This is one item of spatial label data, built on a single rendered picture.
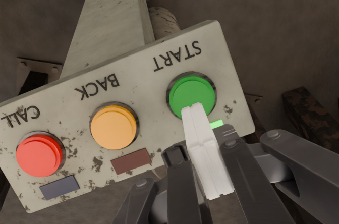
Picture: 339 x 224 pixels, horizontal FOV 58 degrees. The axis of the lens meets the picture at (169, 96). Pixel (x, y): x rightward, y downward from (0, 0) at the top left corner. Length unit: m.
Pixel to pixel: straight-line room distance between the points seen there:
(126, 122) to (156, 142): 0.04
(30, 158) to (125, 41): 0.15
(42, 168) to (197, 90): 0.16
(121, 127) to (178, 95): 0.06
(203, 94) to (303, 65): 0.85
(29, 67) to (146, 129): 0.71
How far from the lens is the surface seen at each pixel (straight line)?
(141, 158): 0.29
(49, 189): 0.33
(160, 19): 0.76
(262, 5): 0.94
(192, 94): 0.26
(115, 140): 0.28
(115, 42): 0.35
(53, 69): 0.94
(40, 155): 0.30
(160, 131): 0.28
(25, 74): 0.97
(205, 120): 0.17
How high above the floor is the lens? 0.82
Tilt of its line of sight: 56 degrees down
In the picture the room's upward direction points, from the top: 166 degrees clockwise
